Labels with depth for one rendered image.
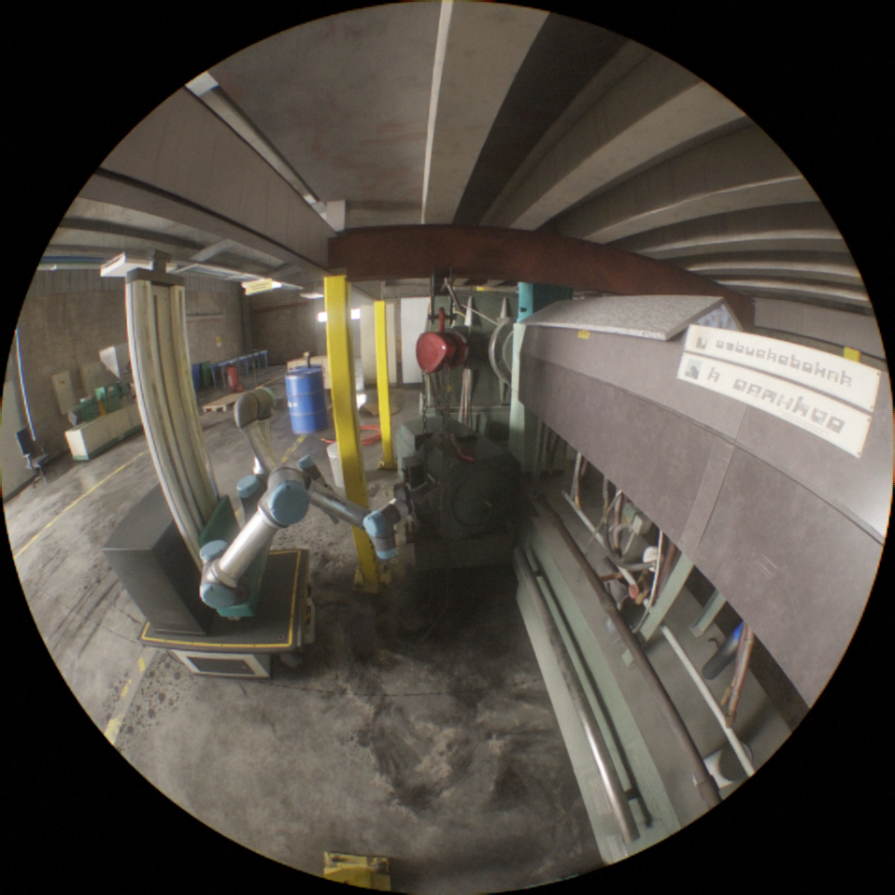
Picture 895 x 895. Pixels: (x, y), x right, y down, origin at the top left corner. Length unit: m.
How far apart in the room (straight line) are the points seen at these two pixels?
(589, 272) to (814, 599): 1.31
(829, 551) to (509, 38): 0.79
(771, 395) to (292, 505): 1.10
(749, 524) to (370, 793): 1.46
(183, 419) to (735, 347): 1.72
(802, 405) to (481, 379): 2.06
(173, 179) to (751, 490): 1.02
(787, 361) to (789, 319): 1.64
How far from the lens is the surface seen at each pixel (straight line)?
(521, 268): 1.31
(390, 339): 7.41
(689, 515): 0.76
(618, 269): 1.53
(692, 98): 0.59
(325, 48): 0.77
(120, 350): 8.42
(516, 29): 0.48
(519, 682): 1.64
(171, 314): 1.42
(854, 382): 0.61
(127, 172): 0.49
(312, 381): 4.62
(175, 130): 0.58
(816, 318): 2.22
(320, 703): 1.65
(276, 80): 0.84
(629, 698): 1.03
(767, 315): 2.36
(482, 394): 2.34
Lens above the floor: 1.46
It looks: 22 degrees down
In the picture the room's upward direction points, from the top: straight up
